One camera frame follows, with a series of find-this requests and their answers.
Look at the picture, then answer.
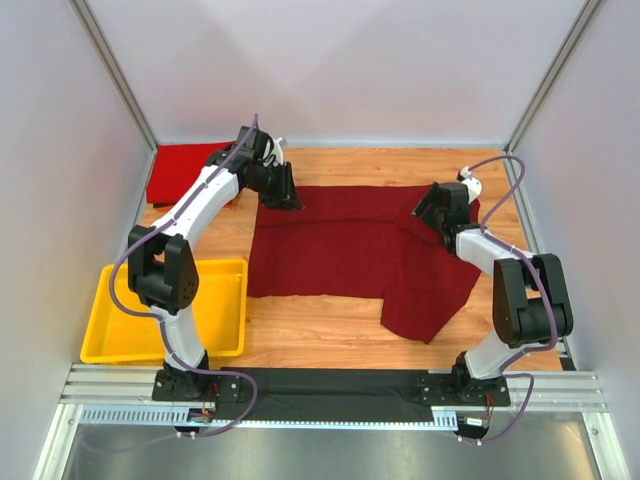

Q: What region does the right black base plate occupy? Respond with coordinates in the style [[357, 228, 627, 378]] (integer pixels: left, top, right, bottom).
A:
[[410, 372, 511, 407]]

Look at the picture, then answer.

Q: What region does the right aluminium frame post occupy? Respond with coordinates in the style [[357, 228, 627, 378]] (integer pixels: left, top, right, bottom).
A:
[[503, 0, 605, 153]]

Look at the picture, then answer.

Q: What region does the bright red folded t-shirt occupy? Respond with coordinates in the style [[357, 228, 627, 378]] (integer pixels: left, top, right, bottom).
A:
[[146, 141, 230, 205]]

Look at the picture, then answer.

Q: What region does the dark red t-shirt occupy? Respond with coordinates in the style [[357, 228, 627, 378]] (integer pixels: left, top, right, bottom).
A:
[[248, 186, 481, 343]]

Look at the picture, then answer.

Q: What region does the aluminium frame post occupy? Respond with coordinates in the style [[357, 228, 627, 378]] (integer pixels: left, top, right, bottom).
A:
[[69, 0, 158, 151], [503, 0, 605, 153]]

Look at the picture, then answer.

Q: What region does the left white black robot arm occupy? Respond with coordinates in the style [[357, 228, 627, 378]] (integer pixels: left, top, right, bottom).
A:
[[125, 123, 302, 378]]

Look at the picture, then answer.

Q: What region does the left aluminium frame post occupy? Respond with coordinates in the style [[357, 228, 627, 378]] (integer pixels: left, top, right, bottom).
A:
[[69, 0, 158, 151]]

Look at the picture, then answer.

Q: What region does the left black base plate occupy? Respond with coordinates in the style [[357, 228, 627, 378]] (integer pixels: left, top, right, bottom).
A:
[[151, 368, 245, 403]]

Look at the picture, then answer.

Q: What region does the yellow plastic bin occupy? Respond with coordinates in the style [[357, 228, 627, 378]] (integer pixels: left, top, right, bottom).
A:
[[80, 258, 248, 365]]

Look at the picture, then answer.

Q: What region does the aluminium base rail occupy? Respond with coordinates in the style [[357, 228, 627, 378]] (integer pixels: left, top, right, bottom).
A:
[[61, 365, 607, 412]]

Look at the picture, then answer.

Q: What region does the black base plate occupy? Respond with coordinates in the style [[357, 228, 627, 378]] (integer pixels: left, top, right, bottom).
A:
[[151, 368, 245, 403], [410, 372, 511, 407]]

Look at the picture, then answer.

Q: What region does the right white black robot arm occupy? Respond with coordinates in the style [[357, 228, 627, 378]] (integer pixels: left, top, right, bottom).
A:
[[412, 168, 574, 381]]

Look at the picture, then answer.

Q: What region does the white slotted cable duct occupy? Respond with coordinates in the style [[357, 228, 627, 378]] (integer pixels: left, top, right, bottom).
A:
[[78, 405, 458, 432]]

